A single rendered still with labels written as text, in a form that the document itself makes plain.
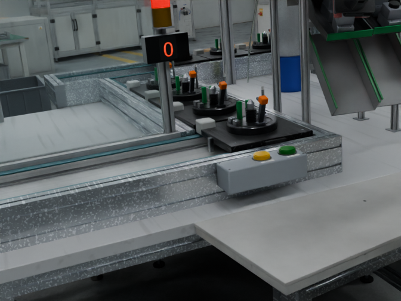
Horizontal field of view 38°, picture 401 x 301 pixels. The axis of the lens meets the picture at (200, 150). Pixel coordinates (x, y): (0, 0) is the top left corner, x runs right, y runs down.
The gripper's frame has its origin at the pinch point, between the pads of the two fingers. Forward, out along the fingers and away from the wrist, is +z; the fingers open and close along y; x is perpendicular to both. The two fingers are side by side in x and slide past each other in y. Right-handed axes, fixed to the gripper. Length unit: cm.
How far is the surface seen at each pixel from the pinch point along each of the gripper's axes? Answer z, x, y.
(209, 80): 124, -19, 30
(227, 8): 103, -47, 22
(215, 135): 8.0, 30.9, 34.8
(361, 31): 0.6, 4.7, -4.5
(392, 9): 1.9, -2.1, -13.9
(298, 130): 5.2, 30.4, 12.8
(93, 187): -16, 47, 63
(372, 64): 17.1, 8.2, -12.4
